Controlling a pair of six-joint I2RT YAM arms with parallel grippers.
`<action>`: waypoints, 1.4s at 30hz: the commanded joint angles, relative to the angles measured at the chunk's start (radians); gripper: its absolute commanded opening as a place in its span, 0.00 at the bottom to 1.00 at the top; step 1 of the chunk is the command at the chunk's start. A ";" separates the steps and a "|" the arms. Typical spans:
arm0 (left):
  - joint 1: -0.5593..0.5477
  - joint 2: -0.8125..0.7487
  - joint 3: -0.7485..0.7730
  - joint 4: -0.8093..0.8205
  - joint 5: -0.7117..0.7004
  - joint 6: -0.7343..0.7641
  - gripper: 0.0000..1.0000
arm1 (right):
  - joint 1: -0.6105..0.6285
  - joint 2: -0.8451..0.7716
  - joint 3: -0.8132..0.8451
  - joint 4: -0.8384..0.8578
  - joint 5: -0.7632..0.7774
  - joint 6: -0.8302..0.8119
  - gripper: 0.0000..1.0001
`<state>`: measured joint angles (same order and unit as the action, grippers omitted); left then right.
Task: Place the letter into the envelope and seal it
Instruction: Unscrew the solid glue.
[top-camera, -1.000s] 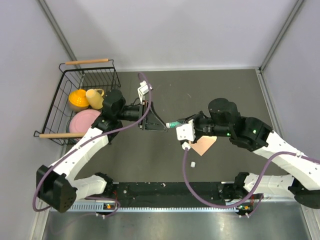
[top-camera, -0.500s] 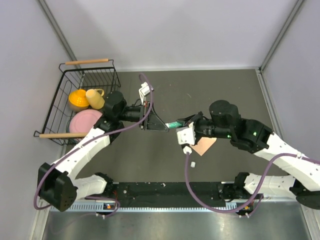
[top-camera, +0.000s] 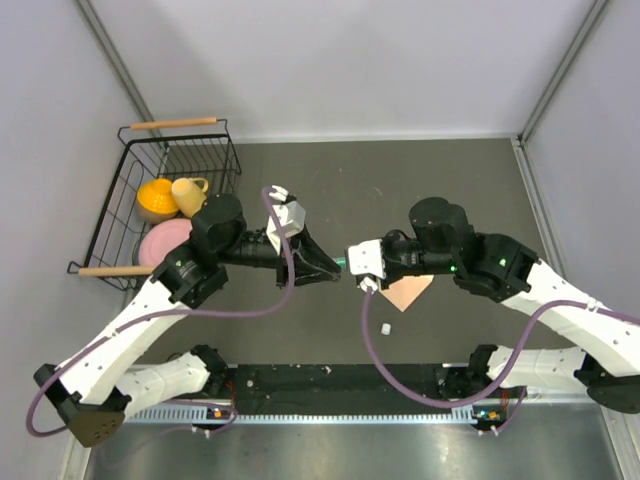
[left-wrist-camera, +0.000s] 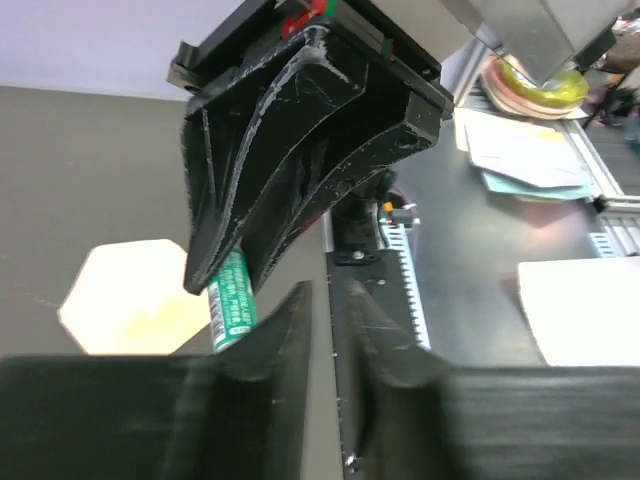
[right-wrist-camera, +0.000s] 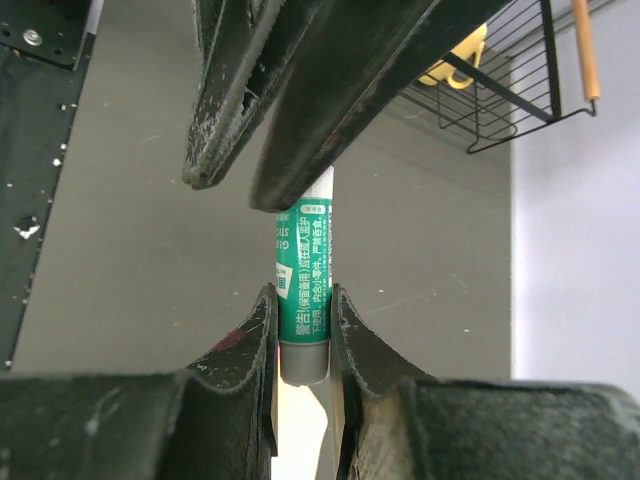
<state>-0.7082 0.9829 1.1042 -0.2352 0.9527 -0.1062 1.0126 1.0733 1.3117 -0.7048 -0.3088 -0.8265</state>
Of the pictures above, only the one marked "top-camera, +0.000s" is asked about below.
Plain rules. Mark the orange bowl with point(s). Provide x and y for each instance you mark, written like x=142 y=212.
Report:
x=154 y=201

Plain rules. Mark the yellow mug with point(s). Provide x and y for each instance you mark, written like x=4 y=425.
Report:
x=189 y=194

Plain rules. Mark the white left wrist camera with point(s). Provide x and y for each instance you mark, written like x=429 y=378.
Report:
x=290 y=214

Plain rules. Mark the black wire basket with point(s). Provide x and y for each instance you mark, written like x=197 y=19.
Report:
x=155 y=155

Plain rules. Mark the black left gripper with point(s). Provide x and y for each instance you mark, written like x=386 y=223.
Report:
x=309 y=249

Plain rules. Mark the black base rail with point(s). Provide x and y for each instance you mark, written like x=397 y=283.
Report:
x=349 y=394

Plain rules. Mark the pink plate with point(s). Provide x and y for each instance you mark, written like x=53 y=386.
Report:
x=161 y=239

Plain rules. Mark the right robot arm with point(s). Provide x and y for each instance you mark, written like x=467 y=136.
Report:
x=603 y=361

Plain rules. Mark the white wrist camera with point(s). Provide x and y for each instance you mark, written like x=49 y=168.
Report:
x=366 y=264
x=290 y=214

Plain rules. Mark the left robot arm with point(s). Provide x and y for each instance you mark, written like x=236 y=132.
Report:
x=96 y=390

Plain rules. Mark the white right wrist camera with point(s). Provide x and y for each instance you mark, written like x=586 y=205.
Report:
x=366 y=264

